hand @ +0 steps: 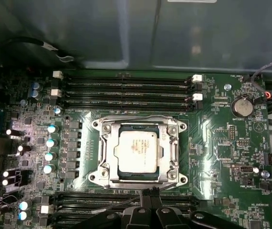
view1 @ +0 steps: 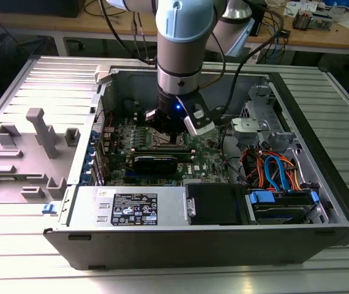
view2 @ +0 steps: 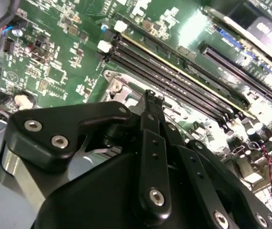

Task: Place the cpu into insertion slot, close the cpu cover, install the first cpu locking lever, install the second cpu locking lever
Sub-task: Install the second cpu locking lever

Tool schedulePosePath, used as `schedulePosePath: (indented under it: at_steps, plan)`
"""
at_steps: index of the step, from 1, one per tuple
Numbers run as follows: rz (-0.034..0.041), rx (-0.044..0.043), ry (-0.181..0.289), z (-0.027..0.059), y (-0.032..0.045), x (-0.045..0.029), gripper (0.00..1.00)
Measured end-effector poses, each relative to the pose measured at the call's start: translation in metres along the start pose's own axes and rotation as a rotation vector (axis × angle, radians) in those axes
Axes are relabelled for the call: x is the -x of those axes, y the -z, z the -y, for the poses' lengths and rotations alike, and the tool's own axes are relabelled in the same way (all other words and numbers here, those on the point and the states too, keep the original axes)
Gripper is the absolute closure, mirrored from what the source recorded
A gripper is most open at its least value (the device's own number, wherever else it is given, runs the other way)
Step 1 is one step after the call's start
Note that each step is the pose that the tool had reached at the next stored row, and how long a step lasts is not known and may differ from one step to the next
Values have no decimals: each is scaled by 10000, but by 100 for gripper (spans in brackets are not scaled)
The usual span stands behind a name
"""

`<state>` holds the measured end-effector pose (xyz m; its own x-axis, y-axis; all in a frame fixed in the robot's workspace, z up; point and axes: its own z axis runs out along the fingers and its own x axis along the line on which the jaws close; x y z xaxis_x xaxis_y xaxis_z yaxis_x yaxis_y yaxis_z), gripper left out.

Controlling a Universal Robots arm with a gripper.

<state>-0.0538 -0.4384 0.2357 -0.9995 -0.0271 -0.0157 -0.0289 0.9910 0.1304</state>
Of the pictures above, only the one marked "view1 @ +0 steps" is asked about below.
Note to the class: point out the blue plastic clip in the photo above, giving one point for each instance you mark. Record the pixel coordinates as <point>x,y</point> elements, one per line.
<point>49,209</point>

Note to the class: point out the silver round-topped bracket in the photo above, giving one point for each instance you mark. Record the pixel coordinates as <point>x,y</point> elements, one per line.
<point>248,127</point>

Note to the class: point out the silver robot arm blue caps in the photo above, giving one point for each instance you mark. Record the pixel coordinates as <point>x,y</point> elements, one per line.
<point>177,55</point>

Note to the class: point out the grey parts rack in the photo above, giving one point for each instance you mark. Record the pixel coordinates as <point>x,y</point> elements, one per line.
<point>24,165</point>

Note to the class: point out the silver power supply with label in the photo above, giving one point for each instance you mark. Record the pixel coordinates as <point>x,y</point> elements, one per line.
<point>85,202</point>

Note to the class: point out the black and silver PC case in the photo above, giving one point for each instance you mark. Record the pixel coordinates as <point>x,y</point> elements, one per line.
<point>193,245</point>

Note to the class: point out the silver rear port block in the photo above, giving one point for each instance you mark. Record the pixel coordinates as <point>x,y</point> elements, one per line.
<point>107,131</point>

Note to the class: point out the hard disk in blue carrier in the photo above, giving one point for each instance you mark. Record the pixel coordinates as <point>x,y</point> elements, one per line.
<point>284,211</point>

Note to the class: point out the pale case latch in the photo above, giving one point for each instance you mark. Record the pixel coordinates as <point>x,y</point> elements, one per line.
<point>102,73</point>

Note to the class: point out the black graphics card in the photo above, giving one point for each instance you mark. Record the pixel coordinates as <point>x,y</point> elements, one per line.
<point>154,165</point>

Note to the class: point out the copper coil transformer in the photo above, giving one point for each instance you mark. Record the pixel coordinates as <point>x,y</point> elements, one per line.
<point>301,20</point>

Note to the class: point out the CPU socket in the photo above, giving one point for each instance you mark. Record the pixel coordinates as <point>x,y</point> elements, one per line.
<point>186,146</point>

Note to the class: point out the black RAM slot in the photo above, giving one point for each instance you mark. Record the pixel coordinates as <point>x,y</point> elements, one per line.
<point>184,155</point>
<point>162,150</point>

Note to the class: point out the silver CPU with green edge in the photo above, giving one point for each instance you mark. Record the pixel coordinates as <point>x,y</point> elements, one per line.
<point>164,139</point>

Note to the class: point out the wooden workbench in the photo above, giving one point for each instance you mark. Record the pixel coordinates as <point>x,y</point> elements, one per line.
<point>70,23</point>

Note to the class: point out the white printed box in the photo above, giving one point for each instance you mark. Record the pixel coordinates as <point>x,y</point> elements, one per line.
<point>300,7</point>

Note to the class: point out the black box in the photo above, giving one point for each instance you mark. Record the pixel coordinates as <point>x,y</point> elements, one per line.
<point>39,7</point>

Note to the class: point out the blue card retention clip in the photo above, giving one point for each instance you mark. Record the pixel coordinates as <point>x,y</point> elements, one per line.
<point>90,150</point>
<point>94,134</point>
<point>84,179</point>
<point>87,167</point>

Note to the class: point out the small black power adapter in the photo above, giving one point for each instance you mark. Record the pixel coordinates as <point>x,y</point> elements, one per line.
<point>286,34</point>

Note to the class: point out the green motherboard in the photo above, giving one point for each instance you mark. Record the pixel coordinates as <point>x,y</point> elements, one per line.
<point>205,153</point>

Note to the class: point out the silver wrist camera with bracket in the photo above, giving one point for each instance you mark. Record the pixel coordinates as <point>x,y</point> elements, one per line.
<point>200,118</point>

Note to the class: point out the silver drive cage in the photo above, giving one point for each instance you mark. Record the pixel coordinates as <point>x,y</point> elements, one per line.
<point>258,101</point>

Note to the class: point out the black tower unit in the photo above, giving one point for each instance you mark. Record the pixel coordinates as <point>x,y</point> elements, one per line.
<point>258,18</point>

